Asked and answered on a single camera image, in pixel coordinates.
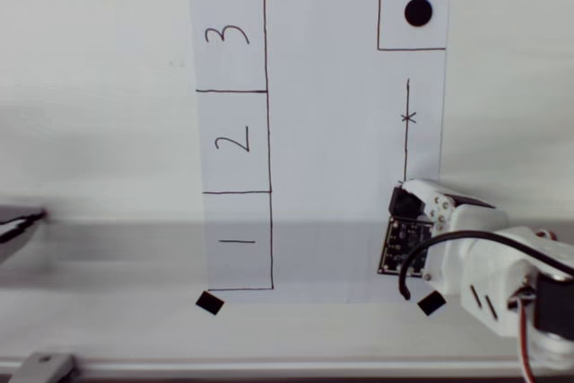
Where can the black camera circuit board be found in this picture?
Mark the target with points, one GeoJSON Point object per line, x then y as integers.
{"type": "Point", "coordinates": [401, 244]}

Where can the white paper sheet with drawn boxes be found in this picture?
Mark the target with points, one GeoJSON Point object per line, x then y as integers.
{"type": "Point", "coordinates": [323, 132]}

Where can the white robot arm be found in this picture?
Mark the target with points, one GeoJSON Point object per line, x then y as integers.
{"type": "Point", "coordinates": [502, 275]}

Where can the black tape piece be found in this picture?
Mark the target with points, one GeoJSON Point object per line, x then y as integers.
{"type": "Point", "coordinates": [209, 302]}
{"type": "Point", "coordinates": [431, 303]}

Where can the black round dot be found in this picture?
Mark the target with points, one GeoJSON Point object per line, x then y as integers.
{"type": "Point", "coordinates": [418, 11]}

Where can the grey metal bracket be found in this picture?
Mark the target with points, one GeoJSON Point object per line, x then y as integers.
{"type": "Point", "coordinates": [42, 367]}

